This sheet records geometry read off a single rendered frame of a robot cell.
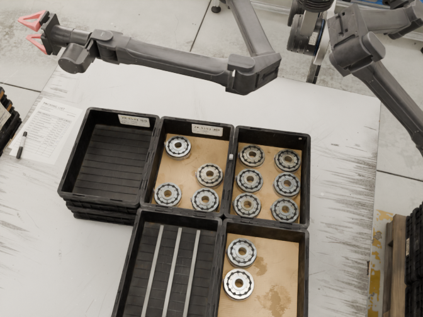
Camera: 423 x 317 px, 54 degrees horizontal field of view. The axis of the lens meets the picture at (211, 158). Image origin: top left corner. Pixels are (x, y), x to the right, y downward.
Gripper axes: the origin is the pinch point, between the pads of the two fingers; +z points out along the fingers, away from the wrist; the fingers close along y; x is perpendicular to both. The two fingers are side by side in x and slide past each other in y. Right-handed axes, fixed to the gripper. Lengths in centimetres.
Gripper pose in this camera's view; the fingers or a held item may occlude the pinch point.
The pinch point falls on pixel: (25, 28)
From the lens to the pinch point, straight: 132.2
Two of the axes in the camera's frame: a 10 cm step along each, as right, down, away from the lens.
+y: -0.3, 5.0, 8.6
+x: 2.5, -8.3, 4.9
